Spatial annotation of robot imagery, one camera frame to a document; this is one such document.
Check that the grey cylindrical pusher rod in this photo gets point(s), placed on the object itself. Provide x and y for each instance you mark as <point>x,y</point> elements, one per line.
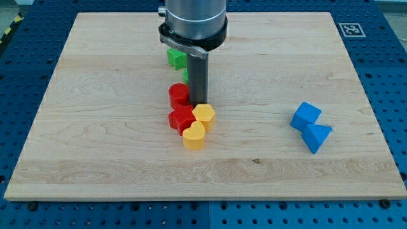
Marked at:
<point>197,69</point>

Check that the green circle block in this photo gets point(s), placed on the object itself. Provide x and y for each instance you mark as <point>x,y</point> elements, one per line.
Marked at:
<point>185,77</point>

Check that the green star block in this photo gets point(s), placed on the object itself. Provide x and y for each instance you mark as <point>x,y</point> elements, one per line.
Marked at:
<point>176,58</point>

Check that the red circle block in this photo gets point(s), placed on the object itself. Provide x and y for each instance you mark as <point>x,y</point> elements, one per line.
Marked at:
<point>179,95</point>

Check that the red star block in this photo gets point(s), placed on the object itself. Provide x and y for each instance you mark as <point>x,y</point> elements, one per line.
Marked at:
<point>181,118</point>

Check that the yellow hexagon block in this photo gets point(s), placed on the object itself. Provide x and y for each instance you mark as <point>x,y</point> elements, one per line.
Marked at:
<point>204,116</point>

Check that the yellow heart block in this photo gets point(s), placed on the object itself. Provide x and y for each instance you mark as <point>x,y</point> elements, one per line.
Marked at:
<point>194,136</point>

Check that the wooden board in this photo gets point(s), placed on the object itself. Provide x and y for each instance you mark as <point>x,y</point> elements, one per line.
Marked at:
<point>290,119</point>

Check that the blue cube block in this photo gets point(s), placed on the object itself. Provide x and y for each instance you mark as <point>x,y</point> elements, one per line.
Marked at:
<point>304,115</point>

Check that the blue triangle block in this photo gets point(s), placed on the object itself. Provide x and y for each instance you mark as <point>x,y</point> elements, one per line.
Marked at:
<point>314,136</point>

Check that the white fiducial marker tag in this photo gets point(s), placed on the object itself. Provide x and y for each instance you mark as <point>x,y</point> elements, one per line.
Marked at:
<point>351,30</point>

